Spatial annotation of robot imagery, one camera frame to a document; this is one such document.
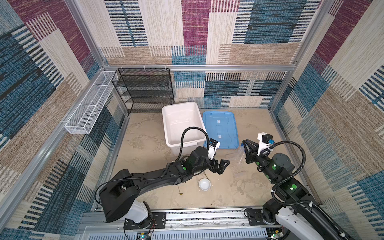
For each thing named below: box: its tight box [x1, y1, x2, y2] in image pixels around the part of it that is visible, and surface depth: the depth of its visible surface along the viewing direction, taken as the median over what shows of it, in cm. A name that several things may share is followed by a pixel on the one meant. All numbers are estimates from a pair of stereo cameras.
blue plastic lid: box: [202, 111, 239, 149], surface depth 114 cm
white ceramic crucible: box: [198, 178, 211, 192], surface depth 85 cm
